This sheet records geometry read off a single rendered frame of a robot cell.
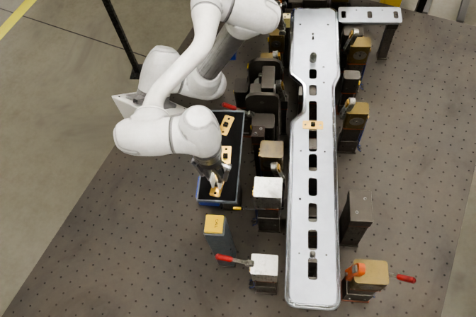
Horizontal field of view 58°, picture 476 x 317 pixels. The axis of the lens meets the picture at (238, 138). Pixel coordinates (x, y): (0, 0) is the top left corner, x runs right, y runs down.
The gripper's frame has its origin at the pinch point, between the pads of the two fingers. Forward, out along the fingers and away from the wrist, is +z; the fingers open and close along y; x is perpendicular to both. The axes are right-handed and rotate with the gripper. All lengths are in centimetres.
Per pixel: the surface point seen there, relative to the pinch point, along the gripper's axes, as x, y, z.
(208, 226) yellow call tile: -14.8, 1.2, 4.0
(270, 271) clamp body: -21.8, 23.8, 14.0
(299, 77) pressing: 64, 17, 20
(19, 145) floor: 41, -172, 120
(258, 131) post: 27.3, 7.5, 10.0
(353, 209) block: 7, 47, 17
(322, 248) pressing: -8.2, 39.3, 20.0
